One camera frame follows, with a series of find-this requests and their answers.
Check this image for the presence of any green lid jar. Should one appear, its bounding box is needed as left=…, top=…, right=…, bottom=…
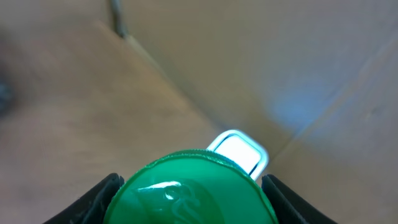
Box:
left=103, top=149, right=279, bottom=224

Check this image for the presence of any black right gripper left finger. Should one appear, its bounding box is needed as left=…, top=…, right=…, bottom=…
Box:
left=44, top=173, right=124, bottom=224

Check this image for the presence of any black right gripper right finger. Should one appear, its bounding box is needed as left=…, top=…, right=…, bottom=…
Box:
left=261, top=174, right=336, bottom=224

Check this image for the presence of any white barcode scanner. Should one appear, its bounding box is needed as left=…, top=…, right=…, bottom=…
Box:
left=207, top=129, right=269, bottom=180

